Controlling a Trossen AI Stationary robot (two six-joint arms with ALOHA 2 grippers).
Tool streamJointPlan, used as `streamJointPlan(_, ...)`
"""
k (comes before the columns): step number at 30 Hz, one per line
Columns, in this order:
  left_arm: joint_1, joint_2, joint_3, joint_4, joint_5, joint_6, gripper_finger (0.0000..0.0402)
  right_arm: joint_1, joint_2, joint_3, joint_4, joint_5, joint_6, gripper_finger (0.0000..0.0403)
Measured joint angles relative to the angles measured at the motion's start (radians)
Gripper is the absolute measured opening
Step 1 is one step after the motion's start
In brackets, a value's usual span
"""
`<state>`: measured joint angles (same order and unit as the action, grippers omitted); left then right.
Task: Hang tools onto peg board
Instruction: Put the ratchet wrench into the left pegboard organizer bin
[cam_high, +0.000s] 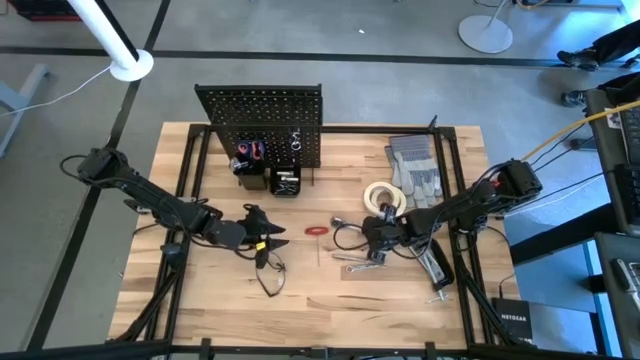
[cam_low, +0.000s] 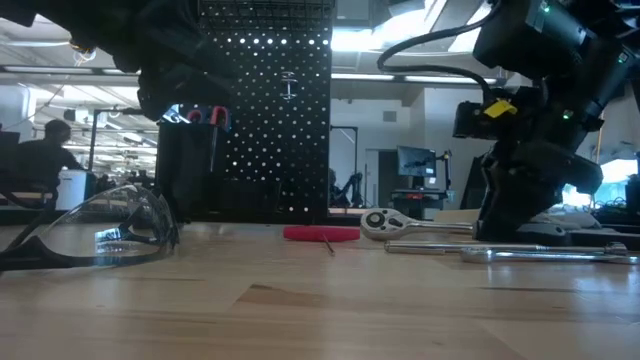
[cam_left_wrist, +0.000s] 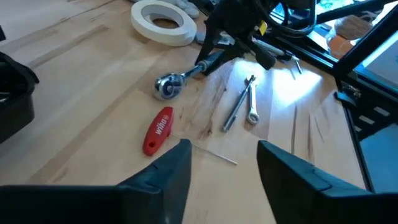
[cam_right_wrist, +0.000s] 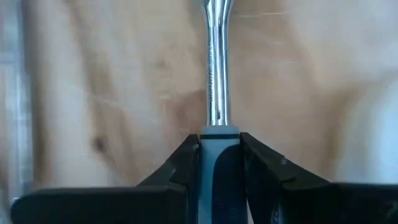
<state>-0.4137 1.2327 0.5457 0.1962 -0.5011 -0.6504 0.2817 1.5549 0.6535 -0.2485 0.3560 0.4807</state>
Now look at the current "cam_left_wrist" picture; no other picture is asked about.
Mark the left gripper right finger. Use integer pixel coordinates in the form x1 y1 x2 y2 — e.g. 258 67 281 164
256 139 398 224

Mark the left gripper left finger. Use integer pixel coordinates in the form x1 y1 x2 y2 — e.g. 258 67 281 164
0 138 193 224

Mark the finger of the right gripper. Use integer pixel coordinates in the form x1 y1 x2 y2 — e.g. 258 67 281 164
248 40 277 71
195 21 218 67

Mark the black-handled ratchet wrench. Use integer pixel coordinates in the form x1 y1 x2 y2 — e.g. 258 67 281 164
153 49 239 101

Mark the red-handled Wiha hex driver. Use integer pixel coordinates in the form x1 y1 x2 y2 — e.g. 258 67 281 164
142 106 239 166

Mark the grey striped work glove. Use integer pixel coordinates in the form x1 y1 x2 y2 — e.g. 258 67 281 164
161 0 200 19

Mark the silver combination wrench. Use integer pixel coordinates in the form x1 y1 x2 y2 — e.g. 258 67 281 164
245 73 261 126

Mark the white masking tape roll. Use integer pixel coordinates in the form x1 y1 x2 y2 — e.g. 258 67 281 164
130 0 198 48

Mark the silver metal rod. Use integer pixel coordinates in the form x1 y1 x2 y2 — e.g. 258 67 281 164
221 81 253 133

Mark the small black tool bin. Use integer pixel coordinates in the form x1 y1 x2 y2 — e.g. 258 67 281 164
0 51 40 145

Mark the yellow cable tag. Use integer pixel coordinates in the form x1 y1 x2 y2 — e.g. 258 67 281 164
258 19 269 36

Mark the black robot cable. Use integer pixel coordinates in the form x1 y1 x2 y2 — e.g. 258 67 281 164
257 0 318 37

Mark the black aluminium rig frame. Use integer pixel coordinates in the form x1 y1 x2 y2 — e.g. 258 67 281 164
273 0 398 194

